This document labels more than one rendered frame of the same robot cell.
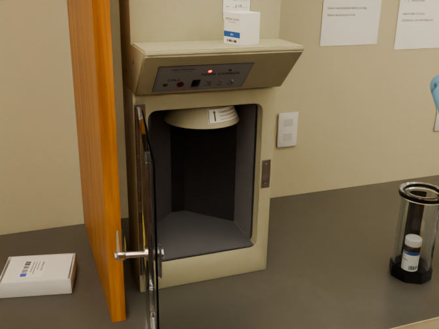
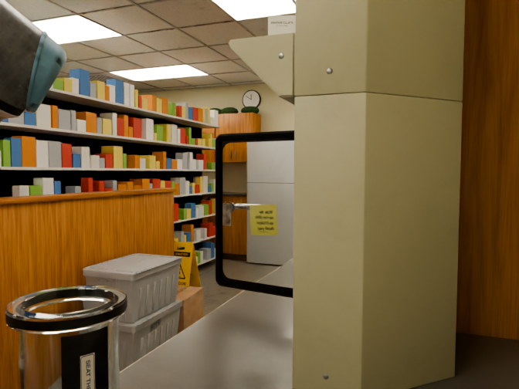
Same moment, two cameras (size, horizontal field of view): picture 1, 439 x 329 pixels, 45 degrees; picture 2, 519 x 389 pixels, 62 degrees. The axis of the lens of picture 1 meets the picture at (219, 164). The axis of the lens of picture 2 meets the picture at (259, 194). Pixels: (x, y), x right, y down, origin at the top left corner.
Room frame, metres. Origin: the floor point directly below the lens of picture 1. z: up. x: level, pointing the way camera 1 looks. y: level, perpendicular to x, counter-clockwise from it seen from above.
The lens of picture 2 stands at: (1.58, -0.67, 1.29)
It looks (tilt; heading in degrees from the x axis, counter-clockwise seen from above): 3 degrees down; 131
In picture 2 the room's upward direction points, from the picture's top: straight up
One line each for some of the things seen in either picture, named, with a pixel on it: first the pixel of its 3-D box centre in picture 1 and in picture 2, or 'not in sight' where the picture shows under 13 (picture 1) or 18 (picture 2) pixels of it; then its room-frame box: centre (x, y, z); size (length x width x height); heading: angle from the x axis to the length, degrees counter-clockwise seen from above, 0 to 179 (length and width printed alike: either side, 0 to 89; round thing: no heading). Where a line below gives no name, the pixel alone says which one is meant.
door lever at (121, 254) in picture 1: (130, 244); not in sight; (0.82, 0.15, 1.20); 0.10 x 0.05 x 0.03; 11
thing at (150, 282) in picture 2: not in sight; (136, 285); (-1.03, 1.00, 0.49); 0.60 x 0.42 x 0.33; 110
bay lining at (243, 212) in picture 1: (190, 165); not in sight; (1.23, 0.07, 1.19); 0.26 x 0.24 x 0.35; 110
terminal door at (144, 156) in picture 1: (146, 228); (266, 213); (0.89, 0.14, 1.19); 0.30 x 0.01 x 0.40; 11
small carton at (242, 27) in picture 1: (242, 27); (281, 37); (1.08, -0.04, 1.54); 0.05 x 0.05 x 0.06; 39
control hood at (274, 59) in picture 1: (217, 69); (289, 86); (1.06, 0.01, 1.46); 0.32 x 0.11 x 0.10; 110
